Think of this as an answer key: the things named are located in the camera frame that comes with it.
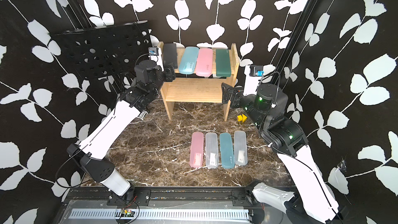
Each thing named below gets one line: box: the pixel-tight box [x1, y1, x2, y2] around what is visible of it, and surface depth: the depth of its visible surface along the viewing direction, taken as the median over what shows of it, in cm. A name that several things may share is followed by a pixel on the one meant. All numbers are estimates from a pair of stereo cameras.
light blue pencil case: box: [178, 46, 199, 75], surface depth 73 cm
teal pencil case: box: [219, 132, 235, 170], surface depth 90 cm
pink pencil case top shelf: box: [195, 48, 213, 77], surface depth 74 cm
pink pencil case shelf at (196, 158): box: [189, 131, 205, 168], surface depth 92 cm
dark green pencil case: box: [215, 49, 232, 78], surface depth 76 cm
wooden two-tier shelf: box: [157, 41, 240, 122], surface depth 81 cm
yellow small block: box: [236, 114, 248, 123], surface depth 106 cm
